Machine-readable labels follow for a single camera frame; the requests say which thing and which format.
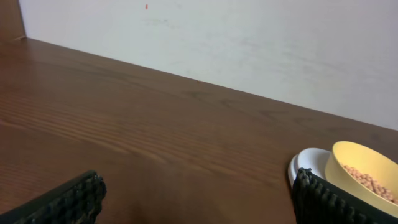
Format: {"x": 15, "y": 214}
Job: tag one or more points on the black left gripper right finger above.
{"x": 317, "y": 201}

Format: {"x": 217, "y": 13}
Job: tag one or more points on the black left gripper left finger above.
{"x": 77, "y": 201}

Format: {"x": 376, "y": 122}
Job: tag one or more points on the pale yellow bowl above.
{"x": 367, "y": 161}

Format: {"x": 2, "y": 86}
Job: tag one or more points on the white digital kitchen scale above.
{"x": 310, "y": 158}

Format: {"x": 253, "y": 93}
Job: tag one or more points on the soybeans in bowl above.
{"x": 371, "y": 184}

